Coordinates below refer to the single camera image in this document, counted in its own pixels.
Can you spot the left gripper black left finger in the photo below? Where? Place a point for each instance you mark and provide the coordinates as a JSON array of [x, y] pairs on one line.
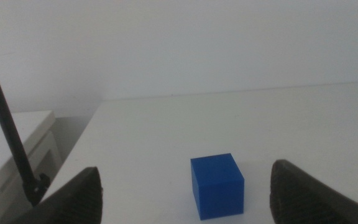
[[73, 202]]

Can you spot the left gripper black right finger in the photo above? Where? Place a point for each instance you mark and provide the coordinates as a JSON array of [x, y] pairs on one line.
[[306, 199]]

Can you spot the blue cube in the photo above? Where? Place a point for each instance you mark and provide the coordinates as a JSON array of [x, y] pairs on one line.
[[217, 189]]

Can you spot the black stand pole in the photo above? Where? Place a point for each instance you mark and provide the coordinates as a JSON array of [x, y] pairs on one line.
[[6, 124]]

